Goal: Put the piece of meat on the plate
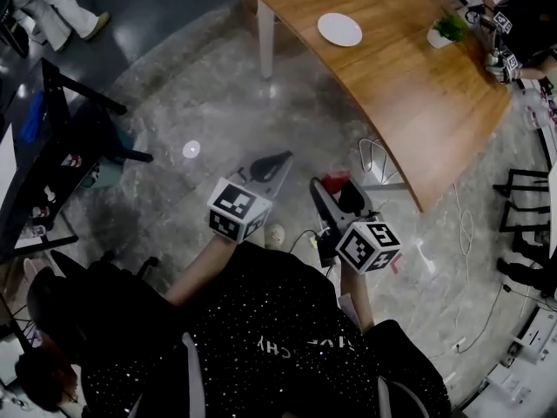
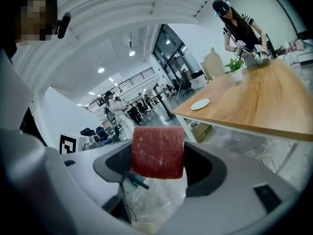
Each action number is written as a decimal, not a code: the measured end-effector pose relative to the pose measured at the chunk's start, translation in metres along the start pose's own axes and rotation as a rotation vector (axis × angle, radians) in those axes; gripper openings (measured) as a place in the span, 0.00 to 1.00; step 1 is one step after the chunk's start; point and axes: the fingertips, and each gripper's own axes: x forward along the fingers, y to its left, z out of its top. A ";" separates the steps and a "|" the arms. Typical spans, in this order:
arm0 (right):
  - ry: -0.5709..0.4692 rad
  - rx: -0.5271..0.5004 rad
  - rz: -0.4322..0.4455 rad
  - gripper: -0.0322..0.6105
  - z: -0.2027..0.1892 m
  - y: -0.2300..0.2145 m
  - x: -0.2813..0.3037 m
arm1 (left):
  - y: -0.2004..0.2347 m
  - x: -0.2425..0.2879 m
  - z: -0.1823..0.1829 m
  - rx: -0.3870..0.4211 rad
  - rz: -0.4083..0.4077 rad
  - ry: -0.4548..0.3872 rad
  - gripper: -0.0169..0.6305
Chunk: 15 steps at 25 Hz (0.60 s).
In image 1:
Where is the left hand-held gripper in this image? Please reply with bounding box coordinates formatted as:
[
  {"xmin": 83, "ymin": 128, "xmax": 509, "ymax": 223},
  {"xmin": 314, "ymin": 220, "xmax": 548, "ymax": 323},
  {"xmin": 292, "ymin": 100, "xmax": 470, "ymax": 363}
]
[{"xmin": 207, "ymin": 150, "xmax": 293, "ymax": 244}]

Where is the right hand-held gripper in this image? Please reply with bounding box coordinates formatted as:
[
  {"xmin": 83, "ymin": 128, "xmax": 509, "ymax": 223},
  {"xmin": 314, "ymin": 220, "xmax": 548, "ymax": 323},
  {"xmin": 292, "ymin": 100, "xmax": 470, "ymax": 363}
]
[{"xmin": 309, "ymin": 177, "xmax": 402, "ymax": 274}]

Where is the small red object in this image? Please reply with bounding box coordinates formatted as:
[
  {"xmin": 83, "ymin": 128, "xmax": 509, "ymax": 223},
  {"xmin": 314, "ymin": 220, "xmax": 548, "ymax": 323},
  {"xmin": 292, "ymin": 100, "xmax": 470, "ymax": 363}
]
[{"xmin": 320, "ymin": 170, "xmax": 352, "ymax": 196}]

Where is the white round plate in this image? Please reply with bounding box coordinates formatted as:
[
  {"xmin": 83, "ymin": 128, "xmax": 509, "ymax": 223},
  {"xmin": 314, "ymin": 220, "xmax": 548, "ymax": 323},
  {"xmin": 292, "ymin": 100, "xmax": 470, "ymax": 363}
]
[{"xmin": 317, "ymin": 12, "xmax": 364, "ymax": 48}]

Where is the person's left forearm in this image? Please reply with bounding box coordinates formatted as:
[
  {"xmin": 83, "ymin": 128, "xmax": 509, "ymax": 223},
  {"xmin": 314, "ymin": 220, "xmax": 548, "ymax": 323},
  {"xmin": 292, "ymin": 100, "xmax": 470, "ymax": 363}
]
[{"xmin": 164, "ymin": 233, "xmax": 238, "ymax": 308}]

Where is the person's right forearm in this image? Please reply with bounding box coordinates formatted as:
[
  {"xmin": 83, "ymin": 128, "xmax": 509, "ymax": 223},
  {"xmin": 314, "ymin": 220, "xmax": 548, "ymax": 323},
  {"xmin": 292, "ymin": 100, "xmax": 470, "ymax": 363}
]
[{"xmin": 339, "ymin": 261, "xmax": 376, "ymax": 334}]

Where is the person's beige shoe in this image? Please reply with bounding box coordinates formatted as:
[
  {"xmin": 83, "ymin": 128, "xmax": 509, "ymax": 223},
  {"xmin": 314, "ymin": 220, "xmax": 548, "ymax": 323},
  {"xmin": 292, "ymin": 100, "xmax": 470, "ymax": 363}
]
[{"xmin": 265, "ymin": 223, "xmax": 286, "ymax": 249}]

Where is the person's black speckled shirt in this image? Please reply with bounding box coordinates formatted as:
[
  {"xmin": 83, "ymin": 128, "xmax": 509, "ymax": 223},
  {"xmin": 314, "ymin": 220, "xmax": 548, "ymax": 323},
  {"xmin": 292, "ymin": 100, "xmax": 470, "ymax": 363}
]
[{"xmin": 80, "ymin": 241, "xmax": 453, "ymax": 418}]

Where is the white table leg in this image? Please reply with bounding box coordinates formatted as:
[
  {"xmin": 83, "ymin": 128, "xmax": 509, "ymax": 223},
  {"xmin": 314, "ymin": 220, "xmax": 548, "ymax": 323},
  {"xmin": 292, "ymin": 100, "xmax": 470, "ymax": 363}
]
[{"xmin": 257, "ymin": 0, "xmax": 275, "ymax": 80}]

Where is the green plant in white pot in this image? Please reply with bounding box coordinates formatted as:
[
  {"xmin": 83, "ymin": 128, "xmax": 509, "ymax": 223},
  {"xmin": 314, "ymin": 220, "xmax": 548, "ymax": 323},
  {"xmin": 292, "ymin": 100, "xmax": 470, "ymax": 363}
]
[{"xmin": 426, "ymin": 14, "xmax": 470, "ymax": 51}]

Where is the clear plastic bottle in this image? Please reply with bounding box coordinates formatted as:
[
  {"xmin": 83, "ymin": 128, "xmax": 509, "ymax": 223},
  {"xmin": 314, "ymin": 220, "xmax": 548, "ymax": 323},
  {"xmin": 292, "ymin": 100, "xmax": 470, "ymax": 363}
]
[{"xmin": 520, "ymin": 89, "xmax": 550, "ymax": 131}]

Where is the black metal rack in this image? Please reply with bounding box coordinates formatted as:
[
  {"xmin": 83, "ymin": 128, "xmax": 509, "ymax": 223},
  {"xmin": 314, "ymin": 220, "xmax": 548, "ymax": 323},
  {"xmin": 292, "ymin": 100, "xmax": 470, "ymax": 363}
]
[{"xmin": 0, "ymin": 57, "xmax": 154, "ymax": 261}]

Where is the blue bag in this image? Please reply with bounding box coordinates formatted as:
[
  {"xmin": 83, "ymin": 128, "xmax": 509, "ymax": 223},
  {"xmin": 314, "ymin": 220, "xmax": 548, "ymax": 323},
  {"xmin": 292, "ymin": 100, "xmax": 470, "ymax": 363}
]
[{"xmin": 20, "ymin": 91, "xmax": 45, "ymax": 144}]

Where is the white floor cable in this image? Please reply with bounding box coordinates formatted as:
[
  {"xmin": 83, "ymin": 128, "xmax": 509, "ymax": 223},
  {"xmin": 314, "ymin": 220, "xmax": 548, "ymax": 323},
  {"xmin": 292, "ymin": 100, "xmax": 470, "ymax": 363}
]
[
  {"xmin": 452, "ymin": 180, "xmax": 476, "ymax": 259},
  {"xmin": 359, "ymin": 138, "xmax": 410, "ymax": 187}
]

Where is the black metal frame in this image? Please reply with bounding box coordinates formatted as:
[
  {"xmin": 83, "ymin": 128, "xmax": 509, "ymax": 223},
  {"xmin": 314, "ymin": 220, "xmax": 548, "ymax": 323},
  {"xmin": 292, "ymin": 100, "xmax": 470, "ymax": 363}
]
[{"xmin": 493, "ymin": 167, "xmax": 557, "ymax": 234}]

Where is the grey backpack strap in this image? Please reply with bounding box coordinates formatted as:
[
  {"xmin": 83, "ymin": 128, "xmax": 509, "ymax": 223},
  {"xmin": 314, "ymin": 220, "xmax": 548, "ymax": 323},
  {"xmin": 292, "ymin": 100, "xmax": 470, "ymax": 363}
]
[
  {"xmin": 181, "ymin": 332, "xmax": 206, "ymax": 418},
  {"xmin": 377, "ymin": 374, "xmax": 431, "ymax": 418}
]

